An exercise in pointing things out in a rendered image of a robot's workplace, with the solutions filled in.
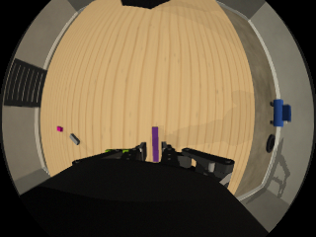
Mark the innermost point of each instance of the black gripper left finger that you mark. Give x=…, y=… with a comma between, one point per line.
x=139, y=153

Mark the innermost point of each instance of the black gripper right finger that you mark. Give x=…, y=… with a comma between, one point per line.
x=219, y=168

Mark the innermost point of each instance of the grey rod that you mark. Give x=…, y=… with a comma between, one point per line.
x=74, y=139

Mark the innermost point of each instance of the purple rod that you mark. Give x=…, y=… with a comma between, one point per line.
x=155, y=145

